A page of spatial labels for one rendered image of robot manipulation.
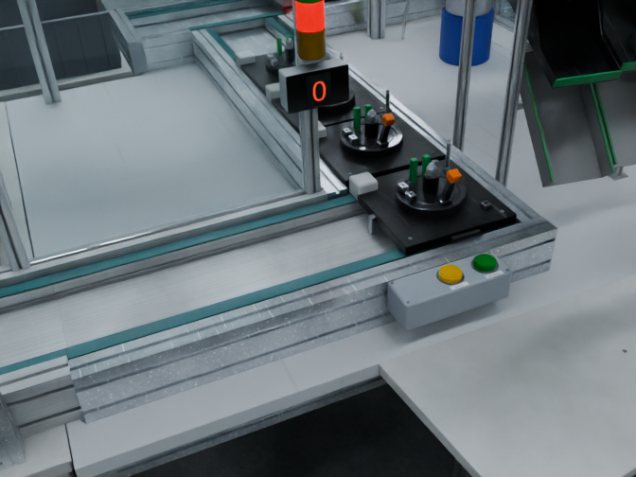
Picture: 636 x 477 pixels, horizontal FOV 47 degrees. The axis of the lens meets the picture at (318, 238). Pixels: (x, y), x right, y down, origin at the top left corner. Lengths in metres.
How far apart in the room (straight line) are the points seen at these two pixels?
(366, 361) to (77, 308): 0.52
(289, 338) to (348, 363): 0.11
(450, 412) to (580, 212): 0.65
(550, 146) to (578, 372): 0.47
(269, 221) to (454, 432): 0.55
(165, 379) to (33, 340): 0.25
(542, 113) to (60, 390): 1.02
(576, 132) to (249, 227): 0.68
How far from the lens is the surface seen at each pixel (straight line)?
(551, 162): 1.51
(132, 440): 1.19
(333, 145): 1.64
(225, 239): 1.41
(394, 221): 1.38
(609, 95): 1.63
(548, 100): 1.54
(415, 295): 1.23
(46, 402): 1.21
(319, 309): 1.22
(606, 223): 1.65
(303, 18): 1.29
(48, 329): 1.34
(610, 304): 1.44
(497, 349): 1.30
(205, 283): 1.35
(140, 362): 1.17
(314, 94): 1.33
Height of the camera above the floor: 1.76
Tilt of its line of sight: 36 degrees down
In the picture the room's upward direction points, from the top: 3 degrees counter-clockwise
